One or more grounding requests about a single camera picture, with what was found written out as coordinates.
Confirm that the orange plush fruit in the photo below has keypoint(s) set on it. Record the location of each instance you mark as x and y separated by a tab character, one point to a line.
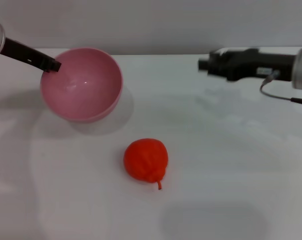
146	160

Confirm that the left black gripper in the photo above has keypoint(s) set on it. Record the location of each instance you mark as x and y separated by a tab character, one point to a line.
23	53

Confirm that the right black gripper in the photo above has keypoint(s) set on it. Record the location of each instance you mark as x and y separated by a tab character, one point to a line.
251	65

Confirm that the pink bowl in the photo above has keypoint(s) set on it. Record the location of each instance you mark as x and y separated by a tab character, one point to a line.
83	100

